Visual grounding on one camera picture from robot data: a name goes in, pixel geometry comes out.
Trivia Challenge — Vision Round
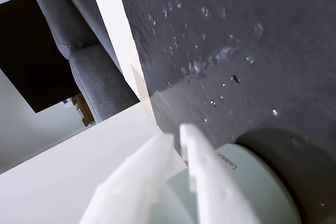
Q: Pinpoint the brown cardboard box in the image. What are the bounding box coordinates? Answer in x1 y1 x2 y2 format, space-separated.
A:
71 93 96 127

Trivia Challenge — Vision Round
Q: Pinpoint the grey fabric sofa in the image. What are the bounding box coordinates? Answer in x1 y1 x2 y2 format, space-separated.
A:
35 0 141 124

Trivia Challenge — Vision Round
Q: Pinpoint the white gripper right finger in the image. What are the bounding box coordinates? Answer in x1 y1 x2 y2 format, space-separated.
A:
179 123 261 224

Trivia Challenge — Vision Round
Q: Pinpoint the glossy black mat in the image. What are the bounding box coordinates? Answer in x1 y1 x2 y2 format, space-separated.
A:
112 0 336 224

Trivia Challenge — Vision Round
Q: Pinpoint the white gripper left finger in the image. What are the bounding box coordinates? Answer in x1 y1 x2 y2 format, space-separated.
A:
78 132 188 224

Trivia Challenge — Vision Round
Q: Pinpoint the pale grey mug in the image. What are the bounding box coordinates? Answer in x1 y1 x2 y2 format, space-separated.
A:
162 142 302 224

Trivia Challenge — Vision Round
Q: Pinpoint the black flat panel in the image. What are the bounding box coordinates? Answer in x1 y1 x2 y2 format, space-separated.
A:
0 0 81 114

